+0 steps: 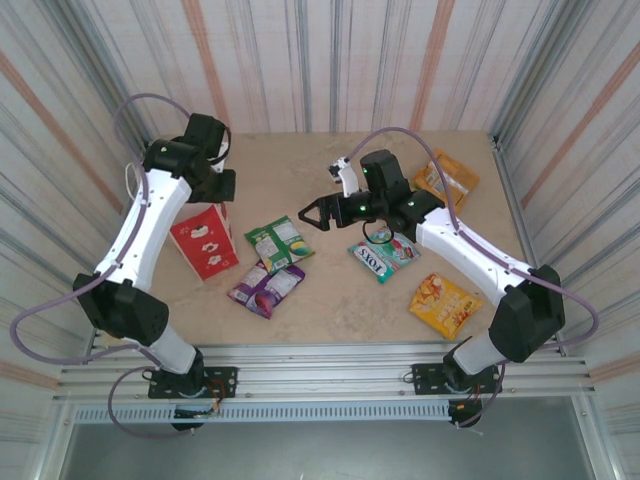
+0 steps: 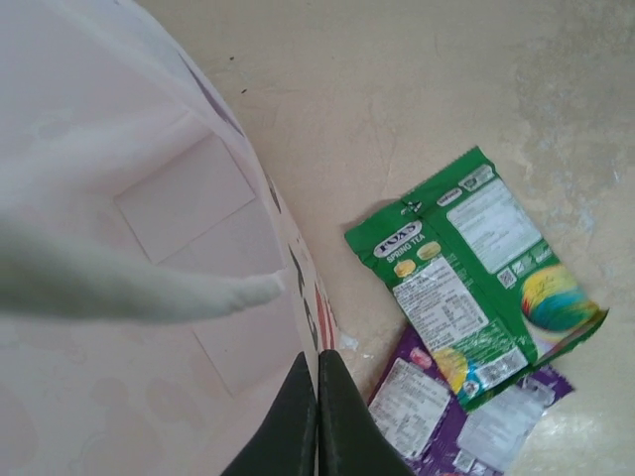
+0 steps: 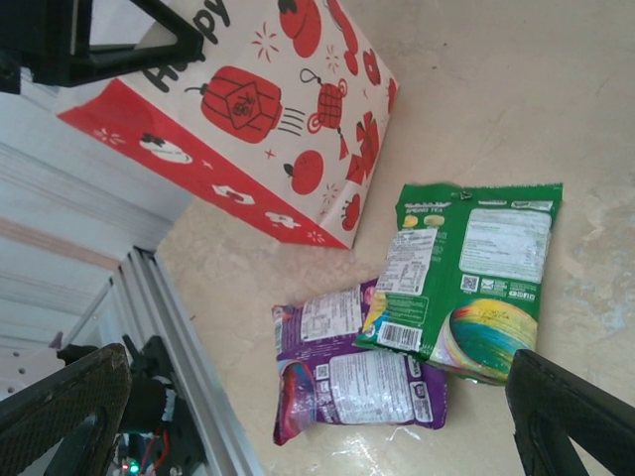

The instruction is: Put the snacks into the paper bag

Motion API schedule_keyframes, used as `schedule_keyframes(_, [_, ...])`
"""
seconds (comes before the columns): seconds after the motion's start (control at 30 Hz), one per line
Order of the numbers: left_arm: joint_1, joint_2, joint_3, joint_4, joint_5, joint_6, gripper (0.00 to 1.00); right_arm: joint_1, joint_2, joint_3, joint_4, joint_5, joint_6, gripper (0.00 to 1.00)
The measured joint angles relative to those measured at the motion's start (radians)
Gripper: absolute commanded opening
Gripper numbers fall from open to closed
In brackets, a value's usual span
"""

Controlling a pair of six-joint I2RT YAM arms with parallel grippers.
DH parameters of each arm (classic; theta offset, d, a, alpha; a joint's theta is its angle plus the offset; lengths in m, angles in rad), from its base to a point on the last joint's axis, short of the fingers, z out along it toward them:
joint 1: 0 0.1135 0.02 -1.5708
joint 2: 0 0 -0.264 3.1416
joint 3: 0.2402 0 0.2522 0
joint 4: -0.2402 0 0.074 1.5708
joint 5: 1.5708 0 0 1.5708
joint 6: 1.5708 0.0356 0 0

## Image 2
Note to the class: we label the green candy packet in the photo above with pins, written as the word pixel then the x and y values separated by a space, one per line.
pixel 446 238

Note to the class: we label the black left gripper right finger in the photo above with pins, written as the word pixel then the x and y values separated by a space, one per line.
pixel 347 436

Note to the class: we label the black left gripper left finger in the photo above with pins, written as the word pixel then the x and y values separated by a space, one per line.
pixel 288 436

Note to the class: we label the white paper bag red print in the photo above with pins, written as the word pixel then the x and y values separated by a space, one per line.
pixel 124 149

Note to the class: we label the purple candy packet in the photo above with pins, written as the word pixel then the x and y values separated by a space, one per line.
pixel 446 446

